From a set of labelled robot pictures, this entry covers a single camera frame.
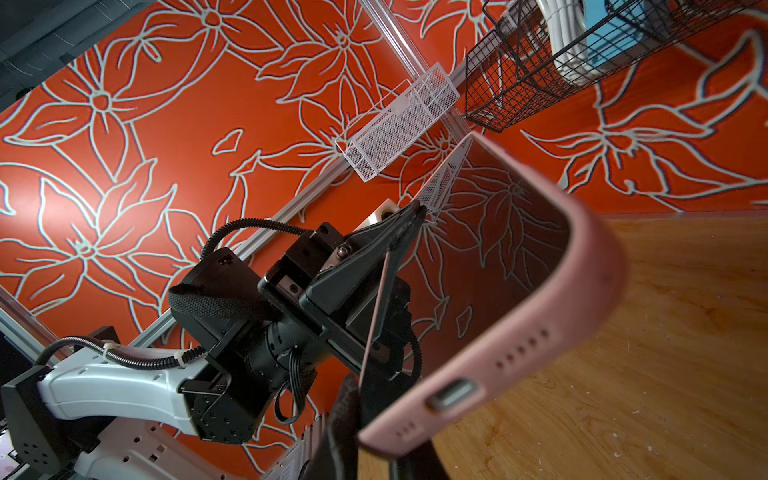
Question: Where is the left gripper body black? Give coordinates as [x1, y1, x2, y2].
[258, 221, 414, 381]

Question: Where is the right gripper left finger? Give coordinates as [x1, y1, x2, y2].
[299, 374, 363, 480]

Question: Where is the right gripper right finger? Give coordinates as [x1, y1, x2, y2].
[357, 441, 450, 480]

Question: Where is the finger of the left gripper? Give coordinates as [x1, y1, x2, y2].
[300, 200, 428, 324]

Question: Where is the phone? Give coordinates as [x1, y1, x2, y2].
[357, 133, 629, 457]

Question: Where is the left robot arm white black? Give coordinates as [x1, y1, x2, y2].
[1, 202, 427, 479]

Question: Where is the blue box in basket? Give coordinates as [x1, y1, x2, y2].
[584, 1, 648, 67]

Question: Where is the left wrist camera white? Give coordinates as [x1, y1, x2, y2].
[355, 199, 400, 231]

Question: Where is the white mesh wall basket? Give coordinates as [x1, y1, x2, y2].
[335, 64, 459, 183]

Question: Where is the black wire wall basket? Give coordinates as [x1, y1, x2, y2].
[464, 1, 752, 132]

